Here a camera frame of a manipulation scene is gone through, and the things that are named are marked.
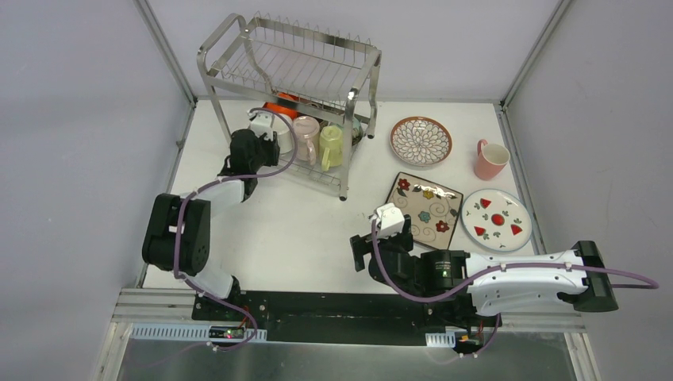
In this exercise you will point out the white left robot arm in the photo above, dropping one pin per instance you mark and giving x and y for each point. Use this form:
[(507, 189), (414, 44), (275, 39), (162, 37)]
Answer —
[(177, 238)]

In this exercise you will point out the pale yellow ceramic mug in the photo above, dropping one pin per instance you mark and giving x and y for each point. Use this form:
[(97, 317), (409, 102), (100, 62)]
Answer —
[(331, 147)]

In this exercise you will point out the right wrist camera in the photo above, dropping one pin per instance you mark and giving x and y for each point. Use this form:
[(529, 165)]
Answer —
[(388, 220)]

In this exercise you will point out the translucent pink glass mug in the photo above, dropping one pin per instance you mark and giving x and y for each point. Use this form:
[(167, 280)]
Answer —
[(307, 129)]

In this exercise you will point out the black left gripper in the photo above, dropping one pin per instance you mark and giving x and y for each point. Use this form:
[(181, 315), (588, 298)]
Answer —
[(264, 152)]

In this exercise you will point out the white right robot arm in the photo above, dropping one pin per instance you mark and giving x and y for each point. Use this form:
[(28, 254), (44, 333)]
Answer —
[(493, 284)]

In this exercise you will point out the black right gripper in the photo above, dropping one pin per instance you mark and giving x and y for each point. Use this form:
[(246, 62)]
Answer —
[(360, 247)]

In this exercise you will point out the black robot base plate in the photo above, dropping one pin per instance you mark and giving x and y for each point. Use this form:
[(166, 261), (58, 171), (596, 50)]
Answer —
[(367, 319)]

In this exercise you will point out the round floral pattern plate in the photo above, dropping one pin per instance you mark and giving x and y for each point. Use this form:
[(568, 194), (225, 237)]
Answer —
[(420, 141)]

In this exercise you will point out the watermelon pattern round plate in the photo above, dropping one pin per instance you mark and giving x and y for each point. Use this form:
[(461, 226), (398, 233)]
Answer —
[(496, 220)]

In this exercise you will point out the pink ceramic mug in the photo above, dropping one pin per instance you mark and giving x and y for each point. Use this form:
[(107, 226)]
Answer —
[(491, 159)]

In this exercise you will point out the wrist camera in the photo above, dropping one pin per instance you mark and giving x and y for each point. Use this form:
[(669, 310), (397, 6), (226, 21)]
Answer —
[(388, 220), (261, 123)]

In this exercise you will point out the small clear glass cup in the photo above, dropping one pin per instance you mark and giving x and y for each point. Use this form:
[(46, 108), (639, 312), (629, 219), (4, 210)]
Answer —
[(281, 126)]

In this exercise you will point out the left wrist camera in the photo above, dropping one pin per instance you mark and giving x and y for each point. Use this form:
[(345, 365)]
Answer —
[(261, 123)]

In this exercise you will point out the stainless steel dish rack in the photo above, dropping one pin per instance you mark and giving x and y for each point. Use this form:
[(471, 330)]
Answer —
[(319, 74)]

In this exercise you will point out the square flower pattern plate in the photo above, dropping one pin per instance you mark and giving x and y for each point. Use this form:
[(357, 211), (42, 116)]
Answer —
[(433, 209)]

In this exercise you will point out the mint green ceramic bowl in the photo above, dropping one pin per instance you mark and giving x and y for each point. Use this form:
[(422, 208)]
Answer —
[(357, 131)]

